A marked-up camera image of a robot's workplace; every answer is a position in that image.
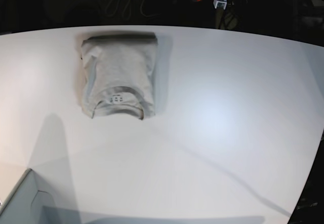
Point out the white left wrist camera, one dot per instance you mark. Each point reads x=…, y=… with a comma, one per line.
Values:
x=220, y=4

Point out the beige t-shirt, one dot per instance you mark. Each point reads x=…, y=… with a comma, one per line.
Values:
x=119, y=70

